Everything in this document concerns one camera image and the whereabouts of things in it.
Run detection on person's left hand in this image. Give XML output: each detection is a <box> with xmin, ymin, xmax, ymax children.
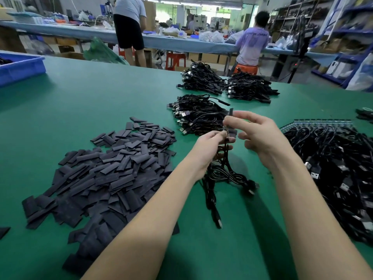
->
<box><xmin>185</xmin><ymin>130</ymin><xmax>234</xmax><ymax>181</ymax></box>

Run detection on person's right hand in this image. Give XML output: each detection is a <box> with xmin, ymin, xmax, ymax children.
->
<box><xmin>223</xmin><ymin>110</ymin><xmax>298</xmax><ymax>170</ymax></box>

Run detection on joined bunch of black cables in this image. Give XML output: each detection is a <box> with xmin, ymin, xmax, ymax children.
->
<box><xmin>200</xmin><ymin>143</ymin><xmax>259</xmax><ymax>230</ymax></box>

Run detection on black usb cable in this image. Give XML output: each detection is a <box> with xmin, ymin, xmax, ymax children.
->
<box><xmin>224</xmin><ymin>126</ymin><xmax>239</xmax><ymax>151</ymax></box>

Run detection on heap of finished black cables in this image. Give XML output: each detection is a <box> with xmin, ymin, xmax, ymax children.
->
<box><xmin>168</xmin><ymin>94</ymin><xmax>233</xmax><ymax>137</ymax></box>

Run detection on bundle of black cables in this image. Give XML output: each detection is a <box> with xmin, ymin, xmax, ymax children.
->
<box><xmin>177</xmin><ymin>60</ymin><xmax>228</xmax><ymax>95</ymax></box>
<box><xmin>225</xmin><ymin>70</ymin><xmax>280</xmax><ymax>104</ymax></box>

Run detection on large pile of black cables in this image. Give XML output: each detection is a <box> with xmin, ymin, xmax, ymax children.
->
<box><xmin>282</xmin><ymin>122</ymin><xmax>373</xmax><ymax>245</ymax></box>

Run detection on pile of black sleeve strips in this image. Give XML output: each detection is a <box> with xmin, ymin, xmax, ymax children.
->
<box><xmin>22</xmin><ymin>116</ymin><xmax>180</xmax><ymax>277</ymax></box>

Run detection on small bundle of cables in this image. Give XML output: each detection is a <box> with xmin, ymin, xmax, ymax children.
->
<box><xmin>356</xmin><ymin>107</ymin><xmax>373</xmax><ymax>123</ymax></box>

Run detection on person's right forearm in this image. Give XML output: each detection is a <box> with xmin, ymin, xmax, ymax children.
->
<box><xmin>274</xmin><ymin>151</ymin><xmax>373</xmax><ymax>280</ymax></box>

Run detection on person's left forearm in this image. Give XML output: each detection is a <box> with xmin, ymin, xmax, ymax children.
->
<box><xmin>82</xmin><ymin>166</ymin><xmax>205</xmax><ymax>280</ymax></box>

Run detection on orange plastic stool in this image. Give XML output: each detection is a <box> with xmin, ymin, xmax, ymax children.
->
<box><xmin>235</xmin><ymin>63</ymin><xmax>260</xmax><ymax>75</ymax></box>

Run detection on red plastic stool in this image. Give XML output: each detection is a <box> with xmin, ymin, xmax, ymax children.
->
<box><xmin>166</xmin><ymin>52</ymin><xmax>187</xmax><ymax>71</ymax></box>

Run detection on black tripod stand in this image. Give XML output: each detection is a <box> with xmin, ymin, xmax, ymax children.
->
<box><xmin>274</xmin><ymin>11</ymin><xmax>315</xmax><ymax>84</ymax></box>

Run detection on white plastic bag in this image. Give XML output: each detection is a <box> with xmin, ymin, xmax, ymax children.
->
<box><xmin>347</xmin><ymin>52</ymin><xmax>373</xmax><ymax>91</ymax></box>

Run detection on blue metal shelving rack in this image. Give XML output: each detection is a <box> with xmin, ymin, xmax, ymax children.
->
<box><xmin>312</xmin><ymin>0</ymin><xmax>373</xmax><ymax>91</ymax></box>

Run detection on dark storage shelf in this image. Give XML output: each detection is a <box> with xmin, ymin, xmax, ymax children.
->
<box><xmin>268</xmin><ymin>0</ymin><xmax>333</xmax><ymax>41</ymax></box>

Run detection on green plastic bag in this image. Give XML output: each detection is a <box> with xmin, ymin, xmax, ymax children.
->
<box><xmin>83</xmin><ymin>37</ymin><xmax>129</xmax><ymax>65</ymax></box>

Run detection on open cardboard box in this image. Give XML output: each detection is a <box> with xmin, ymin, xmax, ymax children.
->
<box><xmin>57</xmin><ymin>51</ymin><xmax>85</xmax><ymax>60</ymax></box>

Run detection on long blue work table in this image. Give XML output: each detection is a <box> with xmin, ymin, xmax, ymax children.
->
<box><xmin>0</xmin><ymin>21</ymin><xmax>339</xmax><ymax>59</ymax></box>

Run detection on blue plastic bin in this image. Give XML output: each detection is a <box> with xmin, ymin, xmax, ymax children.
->
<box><xmin>0</xmin><ymin>52</ymin><xmax>46</xmax><ymax>88</ymax></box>

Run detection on large brown cardboard box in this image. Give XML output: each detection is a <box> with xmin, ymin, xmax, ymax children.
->
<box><xmin>0</xmin><ymin>26</ymin><xmax>27</xmax><ymax>53</ymax></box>

